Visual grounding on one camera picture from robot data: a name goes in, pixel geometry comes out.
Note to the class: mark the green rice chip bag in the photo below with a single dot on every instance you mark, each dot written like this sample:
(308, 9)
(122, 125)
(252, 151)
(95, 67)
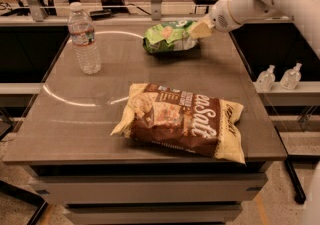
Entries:
(169, 36)

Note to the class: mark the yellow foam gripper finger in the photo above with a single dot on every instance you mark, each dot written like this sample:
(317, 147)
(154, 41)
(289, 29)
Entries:
(201, 29)

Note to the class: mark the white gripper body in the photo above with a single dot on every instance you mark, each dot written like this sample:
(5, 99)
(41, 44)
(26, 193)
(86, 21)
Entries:
(220, 18)

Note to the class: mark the brown sea salt chip bag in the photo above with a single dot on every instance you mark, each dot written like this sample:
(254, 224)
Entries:
(182, 120)

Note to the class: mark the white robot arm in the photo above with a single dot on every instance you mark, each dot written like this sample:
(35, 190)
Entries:
(305, 14)

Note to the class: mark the grey table drawer cabinet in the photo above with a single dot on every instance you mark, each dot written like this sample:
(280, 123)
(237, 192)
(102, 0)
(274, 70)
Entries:
(183, 199)

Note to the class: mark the left sanitizer pump bottle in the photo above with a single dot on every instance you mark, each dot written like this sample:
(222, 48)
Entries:
(266, 79)

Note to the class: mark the clear plastic water bottle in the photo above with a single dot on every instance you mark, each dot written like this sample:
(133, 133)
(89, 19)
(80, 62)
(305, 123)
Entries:
(82, 33)

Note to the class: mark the right sanitizer pump bottle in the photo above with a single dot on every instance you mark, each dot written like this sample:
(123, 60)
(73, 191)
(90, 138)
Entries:
(291, 77)

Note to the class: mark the black device on rail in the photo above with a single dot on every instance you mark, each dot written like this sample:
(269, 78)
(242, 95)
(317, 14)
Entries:
(101, 14)

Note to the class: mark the sanitizer pump bottle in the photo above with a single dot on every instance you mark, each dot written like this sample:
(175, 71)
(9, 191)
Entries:
(291, 77)
(266, 79)

